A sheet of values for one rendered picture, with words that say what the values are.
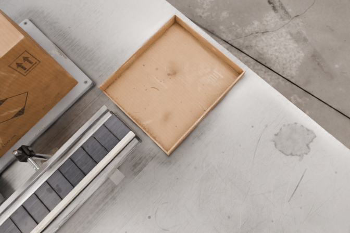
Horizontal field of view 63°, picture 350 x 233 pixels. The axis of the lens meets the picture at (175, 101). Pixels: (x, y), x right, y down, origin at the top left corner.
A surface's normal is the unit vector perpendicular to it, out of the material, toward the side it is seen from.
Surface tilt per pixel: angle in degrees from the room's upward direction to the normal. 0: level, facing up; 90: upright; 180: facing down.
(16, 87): 90
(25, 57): 90
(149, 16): 0
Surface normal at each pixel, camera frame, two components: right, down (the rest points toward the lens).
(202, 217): -0.05, -0.25
